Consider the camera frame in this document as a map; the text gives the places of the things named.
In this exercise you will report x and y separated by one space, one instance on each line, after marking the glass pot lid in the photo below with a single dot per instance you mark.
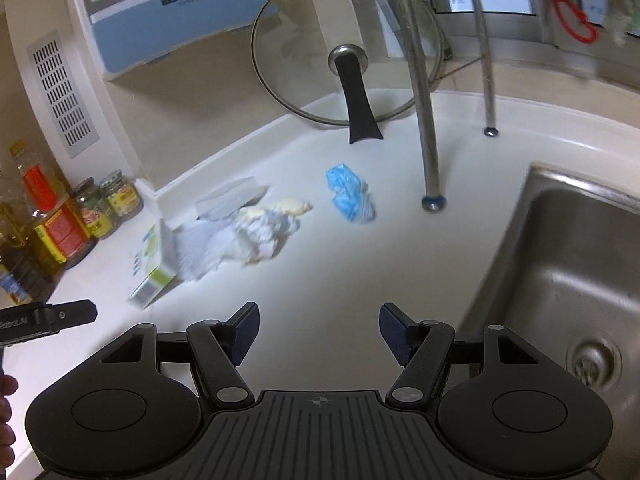
357 105

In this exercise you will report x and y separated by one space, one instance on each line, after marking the metal rack frame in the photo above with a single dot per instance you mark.
425 125

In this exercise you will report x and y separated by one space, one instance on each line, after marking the stainless steel sink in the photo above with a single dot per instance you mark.
565 270

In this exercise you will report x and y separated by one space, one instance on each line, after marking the person's left hand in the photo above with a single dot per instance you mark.
6 387

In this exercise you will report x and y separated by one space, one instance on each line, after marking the small yellow label jar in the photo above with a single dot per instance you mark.
122 197

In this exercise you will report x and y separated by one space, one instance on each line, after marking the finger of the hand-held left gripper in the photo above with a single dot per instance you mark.
75 312

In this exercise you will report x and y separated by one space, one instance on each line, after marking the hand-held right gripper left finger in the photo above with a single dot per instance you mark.
247 332

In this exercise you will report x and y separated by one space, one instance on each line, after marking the blue white wall appliance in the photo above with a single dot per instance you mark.
165 25

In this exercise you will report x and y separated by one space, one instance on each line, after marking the large dark oil bottle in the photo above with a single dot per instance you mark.
20 270

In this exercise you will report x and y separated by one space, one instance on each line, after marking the large green label jar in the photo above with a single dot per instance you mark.
95 217

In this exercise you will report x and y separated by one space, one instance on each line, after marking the white wall vent grille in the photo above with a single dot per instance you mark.
75 147

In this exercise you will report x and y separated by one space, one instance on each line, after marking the blue face mask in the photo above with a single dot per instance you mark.
350 195

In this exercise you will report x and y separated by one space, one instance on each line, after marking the white green cardboard box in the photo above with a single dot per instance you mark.
152 270

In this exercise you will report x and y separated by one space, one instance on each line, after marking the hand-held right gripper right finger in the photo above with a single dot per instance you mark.
392 332

